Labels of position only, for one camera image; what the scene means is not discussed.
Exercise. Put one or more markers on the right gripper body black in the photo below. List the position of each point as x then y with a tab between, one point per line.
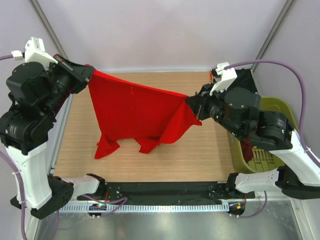
211	106

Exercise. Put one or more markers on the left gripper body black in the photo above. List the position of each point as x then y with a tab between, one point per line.
68	78

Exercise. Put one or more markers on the bright red t-shirt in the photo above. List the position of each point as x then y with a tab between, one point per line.
127	110

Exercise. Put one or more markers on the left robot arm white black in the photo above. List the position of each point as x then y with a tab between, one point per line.
38	92

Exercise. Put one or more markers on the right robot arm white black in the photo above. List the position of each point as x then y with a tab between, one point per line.
239	112

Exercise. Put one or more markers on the folded orange t-shirt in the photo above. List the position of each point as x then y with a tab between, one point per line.
211	76

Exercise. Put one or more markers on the folded black t-shirt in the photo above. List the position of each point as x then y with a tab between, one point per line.
245	80

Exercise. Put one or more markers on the dark red t-shirt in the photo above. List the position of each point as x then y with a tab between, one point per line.
247	149

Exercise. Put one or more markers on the green plastic tub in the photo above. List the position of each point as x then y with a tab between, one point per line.
261	161

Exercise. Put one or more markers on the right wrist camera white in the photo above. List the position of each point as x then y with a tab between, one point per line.
222	77

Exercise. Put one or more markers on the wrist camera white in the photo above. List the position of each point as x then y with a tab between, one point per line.
222	77
34	51

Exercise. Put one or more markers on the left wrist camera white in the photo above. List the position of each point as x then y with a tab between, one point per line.
34	51

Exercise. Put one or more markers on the left aluminium corner post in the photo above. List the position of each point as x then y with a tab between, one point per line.
48	27

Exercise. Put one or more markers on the aluminium corner post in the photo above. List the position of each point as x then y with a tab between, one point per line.
48	27
275	28

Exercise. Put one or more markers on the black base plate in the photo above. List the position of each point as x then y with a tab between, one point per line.
170	193

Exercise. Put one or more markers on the right aluminium corner post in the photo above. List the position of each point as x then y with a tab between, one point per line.
275	28

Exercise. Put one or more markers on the slotted cable duct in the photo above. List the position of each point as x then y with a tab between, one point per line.
90	207

